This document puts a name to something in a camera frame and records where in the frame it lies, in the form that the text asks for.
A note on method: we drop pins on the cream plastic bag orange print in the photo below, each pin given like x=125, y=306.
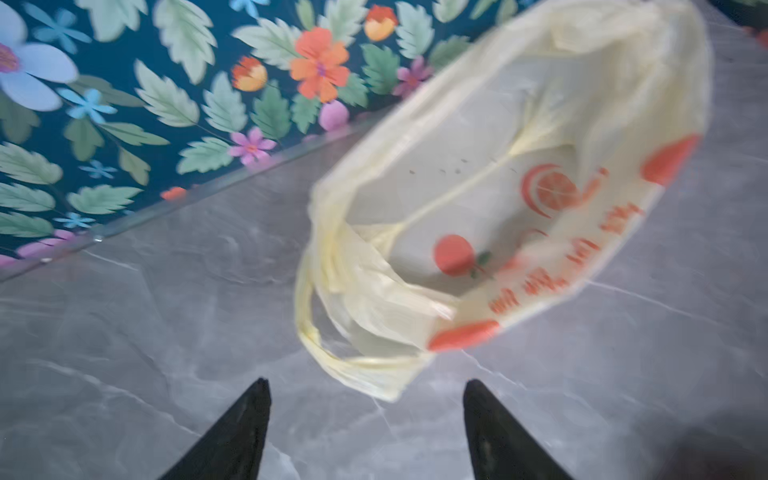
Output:
x=501, y=186

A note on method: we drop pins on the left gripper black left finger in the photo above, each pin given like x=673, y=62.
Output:
x=233, y=447

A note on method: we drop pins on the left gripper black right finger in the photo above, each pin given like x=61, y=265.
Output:
x=499, y=446

